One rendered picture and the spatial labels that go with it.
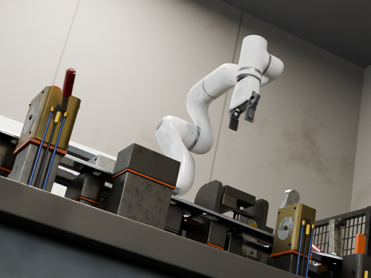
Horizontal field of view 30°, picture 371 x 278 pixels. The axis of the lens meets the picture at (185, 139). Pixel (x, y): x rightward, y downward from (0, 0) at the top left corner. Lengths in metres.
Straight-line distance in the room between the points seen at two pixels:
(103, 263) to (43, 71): 3.67
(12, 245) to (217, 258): 0.26
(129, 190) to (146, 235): 0.59
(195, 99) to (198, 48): 2.45
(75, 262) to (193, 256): 0.15
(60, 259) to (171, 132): 1.70
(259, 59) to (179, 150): 0.46
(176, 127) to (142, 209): 1.13
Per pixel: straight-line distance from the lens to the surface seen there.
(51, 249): 0.86
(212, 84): 2.48
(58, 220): 0.82
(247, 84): 2.24
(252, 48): 2.32
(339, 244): 2.23
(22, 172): 1.34
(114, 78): 4.64
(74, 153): 1.95
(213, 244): 1.70
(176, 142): 2.51
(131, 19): 4.89
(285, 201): 1.74
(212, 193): 2.00
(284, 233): 1.68
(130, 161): 1.46
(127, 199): 1.44
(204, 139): 2.60
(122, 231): 0.85
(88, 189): 1.57
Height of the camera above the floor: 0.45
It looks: 24 degrees up
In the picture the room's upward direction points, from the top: 12 degrees clockwise
